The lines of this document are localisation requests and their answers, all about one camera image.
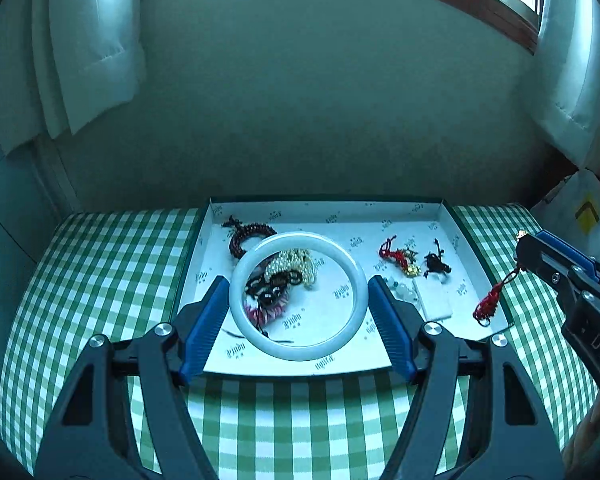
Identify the person's right forearm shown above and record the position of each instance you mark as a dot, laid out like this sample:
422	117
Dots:
592	435

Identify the white bag with yellow mark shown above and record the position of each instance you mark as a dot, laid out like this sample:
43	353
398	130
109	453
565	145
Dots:
560	205

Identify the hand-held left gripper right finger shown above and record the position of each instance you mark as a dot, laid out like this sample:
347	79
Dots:
390	327

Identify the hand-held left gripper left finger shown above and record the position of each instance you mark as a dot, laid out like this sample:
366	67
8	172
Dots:
207	327

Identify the white shallow cardboard tray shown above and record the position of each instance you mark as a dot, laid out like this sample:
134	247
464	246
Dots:
330	225

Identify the pink scrunchie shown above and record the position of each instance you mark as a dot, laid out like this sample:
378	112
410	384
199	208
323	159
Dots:
262	314

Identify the white curtain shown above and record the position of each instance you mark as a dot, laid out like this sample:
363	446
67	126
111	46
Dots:
570	85
80	35

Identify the pale jade bangle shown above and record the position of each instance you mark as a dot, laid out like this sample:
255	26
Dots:
300	351

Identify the green checked tablecloth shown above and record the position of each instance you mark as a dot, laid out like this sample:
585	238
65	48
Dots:
105	270

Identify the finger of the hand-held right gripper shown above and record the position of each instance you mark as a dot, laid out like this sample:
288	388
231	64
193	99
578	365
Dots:
570	252
550	270

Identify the red tassel charm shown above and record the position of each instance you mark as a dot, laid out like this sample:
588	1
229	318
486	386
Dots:
485	305

